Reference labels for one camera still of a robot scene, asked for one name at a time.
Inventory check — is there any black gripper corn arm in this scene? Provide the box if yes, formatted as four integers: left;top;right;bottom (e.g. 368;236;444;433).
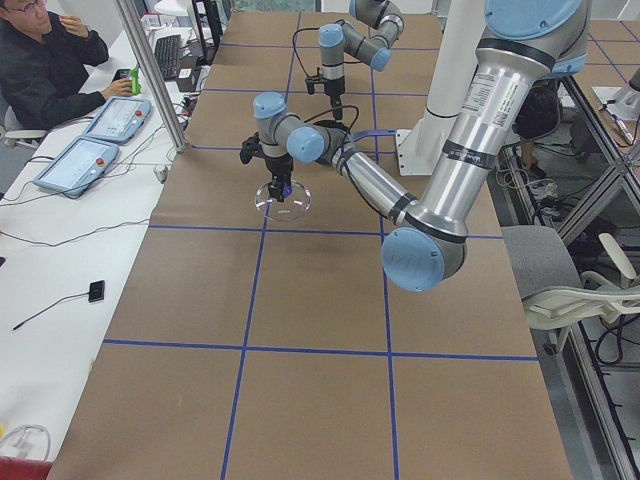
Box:
323;77;345;120

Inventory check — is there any black gripper pot arm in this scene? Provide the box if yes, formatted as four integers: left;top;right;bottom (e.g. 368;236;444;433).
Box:
264;154;293;203

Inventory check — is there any glass pot lid blue knob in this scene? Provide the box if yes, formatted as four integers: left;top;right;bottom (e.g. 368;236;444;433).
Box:
255;180;312;222

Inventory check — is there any silver robot arm at pot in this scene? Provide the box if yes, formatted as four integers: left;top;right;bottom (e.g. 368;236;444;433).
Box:
241;1;591;292

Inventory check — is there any silver robot arm with corn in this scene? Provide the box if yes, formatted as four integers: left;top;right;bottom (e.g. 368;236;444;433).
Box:
305;1;404;120

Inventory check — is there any dark blue saucepan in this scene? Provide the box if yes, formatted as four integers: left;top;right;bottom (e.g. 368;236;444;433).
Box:
312;118;396;151

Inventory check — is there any upper blue teach pendant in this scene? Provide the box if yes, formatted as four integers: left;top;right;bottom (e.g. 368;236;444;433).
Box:
83;96;152;145

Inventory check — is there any blue teach pendant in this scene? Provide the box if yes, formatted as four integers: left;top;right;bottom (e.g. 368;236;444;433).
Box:
83;96;152;145
33;136;119;198

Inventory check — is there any black keyboard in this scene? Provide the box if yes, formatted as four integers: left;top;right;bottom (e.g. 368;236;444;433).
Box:
154;35;182;81

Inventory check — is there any lower blue teach pendant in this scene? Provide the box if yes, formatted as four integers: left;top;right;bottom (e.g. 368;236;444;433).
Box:
33;136;119;198

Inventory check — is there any small black device on table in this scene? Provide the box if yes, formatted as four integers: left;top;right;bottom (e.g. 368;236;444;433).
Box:
87;280;106;303

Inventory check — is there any seated person in black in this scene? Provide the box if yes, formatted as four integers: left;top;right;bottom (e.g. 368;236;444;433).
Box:
1;1;132;130

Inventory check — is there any grey office chair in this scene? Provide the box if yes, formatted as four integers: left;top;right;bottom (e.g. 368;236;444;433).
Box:
502;225;639;354

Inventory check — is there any black cable on pot arm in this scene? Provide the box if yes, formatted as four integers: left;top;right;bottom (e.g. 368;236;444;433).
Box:
299;103;386;216

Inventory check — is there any black wrist camera mount corn arm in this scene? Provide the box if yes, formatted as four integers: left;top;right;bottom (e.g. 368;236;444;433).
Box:
305;70;325;95

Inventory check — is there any black wrist camera mount pot arm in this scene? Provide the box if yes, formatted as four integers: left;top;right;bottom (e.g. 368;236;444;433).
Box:
239;132;263;165

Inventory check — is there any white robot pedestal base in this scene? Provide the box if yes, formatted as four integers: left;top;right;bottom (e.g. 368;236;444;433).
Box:
396;0;486;176

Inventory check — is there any black cable on corn arm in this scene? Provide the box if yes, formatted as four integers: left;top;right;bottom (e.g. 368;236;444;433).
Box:
291;19;351;81

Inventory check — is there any aluminium frame post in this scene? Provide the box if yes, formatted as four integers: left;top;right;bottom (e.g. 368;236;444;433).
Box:
114;0;189;153

